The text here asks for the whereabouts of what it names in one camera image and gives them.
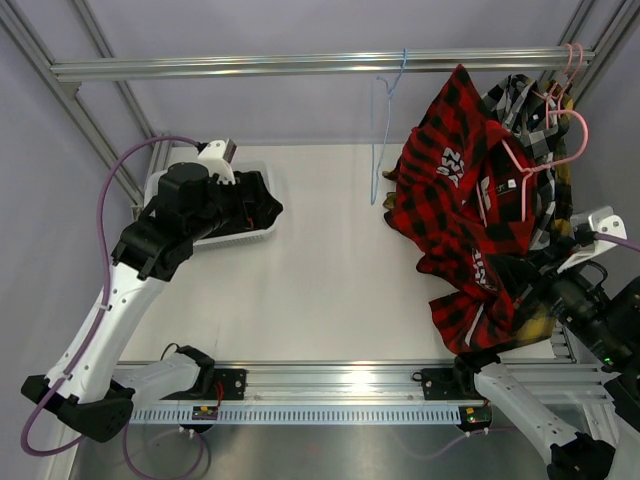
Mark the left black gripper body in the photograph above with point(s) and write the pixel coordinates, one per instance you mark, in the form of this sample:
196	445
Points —
214	204

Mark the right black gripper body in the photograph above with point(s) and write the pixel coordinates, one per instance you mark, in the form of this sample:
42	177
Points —
543	282

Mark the red black plaid shirt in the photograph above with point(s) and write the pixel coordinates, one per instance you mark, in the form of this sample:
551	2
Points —
458	199

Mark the light blue wire hanger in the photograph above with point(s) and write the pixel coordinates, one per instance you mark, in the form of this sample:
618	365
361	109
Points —
378	150

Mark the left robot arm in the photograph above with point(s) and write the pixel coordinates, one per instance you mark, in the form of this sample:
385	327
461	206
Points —
188	205

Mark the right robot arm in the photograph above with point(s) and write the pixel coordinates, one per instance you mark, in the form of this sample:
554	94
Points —
600	327

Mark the yellow plaid shirt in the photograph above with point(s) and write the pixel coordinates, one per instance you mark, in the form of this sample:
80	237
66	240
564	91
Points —
480	186

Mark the grey white plaid shirt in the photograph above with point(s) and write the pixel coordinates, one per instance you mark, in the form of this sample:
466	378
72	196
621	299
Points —
516	103

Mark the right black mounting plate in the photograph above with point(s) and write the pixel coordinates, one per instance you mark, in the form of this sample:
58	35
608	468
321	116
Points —
446	383

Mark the black mounting plate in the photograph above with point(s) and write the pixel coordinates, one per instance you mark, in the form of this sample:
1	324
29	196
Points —
446	383
229	383

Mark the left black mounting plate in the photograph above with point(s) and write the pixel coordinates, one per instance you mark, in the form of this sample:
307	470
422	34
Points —
229	383

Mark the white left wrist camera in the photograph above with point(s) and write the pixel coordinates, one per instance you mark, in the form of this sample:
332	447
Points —
217	156

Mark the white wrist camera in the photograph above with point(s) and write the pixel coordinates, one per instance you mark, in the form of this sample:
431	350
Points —
217	156
586	227

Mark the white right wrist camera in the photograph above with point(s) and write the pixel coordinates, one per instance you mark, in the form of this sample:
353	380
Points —
586	227

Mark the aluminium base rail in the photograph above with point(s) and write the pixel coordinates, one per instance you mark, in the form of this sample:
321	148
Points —
371	382

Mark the white slotted cable duct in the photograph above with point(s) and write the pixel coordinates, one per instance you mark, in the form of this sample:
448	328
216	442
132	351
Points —
235	414

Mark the aluminium hanging rail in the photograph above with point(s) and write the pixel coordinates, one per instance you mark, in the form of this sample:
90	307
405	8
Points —
412	60

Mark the right aluminium frame post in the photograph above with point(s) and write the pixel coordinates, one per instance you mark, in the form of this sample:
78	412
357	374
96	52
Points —
612	33

